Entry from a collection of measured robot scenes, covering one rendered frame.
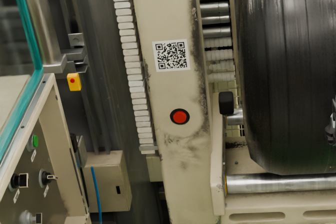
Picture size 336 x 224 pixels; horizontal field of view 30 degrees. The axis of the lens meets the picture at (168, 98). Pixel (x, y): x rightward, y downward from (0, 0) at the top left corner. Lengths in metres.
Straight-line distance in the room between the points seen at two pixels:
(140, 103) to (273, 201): 0.38
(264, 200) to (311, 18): 0.50
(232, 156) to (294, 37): 0.64
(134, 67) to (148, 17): 0.13
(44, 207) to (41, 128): 0.16
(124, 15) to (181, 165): 0.41
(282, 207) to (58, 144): 0.53
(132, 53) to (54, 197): 0.35
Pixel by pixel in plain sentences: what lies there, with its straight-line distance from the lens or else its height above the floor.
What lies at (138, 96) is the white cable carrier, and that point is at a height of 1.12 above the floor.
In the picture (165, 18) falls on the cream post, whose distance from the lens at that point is 1.32.
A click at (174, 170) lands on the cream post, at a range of 1.53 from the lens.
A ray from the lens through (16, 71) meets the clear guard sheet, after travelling 1.16.
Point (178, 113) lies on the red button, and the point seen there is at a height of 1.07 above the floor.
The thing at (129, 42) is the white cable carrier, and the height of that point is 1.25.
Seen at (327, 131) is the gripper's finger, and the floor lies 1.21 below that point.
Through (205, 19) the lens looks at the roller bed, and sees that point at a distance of 1.77.
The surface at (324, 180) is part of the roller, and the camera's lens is 1.47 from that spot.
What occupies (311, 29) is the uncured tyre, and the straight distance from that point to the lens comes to 1.16.
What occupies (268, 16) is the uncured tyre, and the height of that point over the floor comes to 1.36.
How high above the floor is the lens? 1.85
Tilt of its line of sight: 31 degrees down
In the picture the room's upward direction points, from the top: 8 degrees counter-clockwise
